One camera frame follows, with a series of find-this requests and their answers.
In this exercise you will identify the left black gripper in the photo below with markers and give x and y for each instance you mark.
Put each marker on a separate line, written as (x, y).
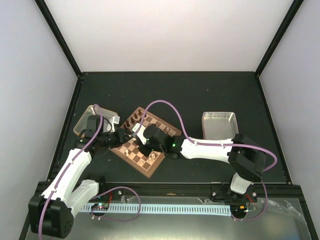
(120, 137)

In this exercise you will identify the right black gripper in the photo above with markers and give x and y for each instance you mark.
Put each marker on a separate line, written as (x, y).
(146, 152)

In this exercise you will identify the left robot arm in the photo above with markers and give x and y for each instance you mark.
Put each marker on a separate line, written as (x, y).
(52, 213)

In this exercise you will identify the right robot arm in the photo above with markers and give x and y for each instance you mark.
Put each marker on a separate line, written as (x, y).
(248, 163)

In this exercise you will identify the dark chess pieces group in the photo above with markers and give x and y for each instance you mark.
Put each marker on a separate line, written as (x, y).
(134, 118)

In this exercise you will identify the small circuit board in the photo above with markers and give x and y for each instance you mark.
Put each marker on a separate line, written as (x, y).
(100, 207)

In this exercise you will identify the gold metal tin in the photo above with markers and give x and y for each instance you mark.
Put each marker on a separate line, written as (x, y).
(92, 110)

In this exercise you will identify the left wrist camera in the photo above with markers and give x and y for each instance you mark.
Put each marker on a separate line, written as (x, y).
(113, 123)

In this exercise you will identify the light blue cable duct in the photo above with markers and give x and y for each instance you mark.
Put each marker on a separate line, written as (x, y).
(167, 209)

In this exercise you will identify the black front rail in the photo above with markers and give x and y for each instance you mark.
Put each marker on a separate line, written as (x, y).
(203, 190)

